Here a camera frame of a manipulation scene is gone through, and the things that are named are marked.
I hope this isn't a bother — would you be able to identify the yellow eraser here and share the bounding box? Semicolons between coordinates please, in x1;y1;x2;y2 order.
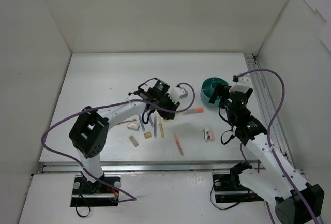
144;132;152;139

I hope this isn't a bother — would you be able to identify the teal round desk organizer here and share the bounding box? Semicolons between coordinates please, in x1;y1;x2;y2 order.
200;77;228;109

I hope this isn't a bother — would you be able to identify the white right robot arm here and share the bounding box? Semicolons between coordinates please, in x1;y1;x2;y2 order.
209;83;324;223

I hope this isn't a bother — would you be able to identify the orange slim highlighter pen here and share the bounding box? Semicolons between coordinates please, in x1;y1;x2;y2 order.
174;134;184;157

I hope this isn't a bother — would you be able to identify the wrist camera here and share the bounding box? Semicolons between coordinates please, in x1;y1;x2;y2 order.
169;86;188;103
230;75;252;93

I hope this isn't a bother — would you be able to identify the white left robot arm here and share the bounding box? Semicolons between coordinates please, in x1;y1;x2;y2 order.
69;79;187;193

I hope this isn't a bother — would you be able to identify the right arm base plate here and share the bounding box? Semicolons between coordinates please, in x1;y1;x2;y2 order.
212;174;264;204

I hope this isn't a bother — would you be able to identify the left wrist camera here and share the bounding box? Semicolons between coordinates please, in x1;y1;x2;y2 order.
169;86;188;103

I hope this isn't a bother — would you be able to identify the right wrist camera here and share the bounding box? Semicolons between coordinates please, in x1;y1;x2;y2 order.
230;75;252;93

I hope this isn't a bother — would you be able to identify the small white pink stapler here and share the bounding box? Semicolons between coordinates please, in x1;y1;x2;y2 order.
203;127;215;142

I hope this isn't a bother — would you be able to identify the blue slim highlighter pen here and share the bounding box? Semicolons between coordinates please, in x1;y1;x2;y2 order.
138;114;145;132

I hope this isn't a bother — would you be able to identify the aluminium right rail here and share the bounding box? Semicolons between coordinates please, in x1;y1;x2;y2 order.
243;52;294;162

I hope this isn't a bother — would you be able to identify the green slim highlighter pen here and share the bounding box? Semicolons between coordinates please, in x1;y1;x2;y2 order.
149;117;154;127

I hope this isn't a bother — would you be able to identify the aluminium front rail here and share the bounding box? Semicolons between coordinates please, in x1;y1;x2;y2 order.
40;161;262;173

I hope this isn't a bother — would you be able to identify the red gel pen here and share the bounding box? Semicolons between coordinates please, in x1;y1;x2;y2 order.
117;118;137;125

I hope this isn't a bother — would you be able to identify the aluminium rail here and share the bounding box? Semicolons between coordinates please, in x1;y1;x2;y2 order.
40;161;262;173
243;52;294;162

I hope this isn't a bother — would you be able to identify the purple slim highlighter pen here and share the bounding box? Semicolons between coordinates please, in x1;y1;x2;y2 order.
153;116;157;138

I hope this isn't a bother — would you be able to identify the yellow slim highlighter pen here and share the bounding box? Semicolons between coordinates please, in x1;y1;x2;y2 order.
158;116;165;139

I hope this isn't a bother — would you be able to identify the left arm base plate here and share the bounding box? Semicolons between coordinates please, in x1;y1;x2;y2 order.
70;175;119;207

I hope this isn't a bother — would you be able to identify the dirty white eraser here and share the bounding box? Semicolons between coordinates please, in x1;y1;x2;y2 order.
129;136;139;147

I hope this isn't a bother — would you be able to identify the orange capped clear highlighter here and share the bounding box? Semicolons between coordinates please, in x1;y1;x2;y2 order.
182;108;204;115

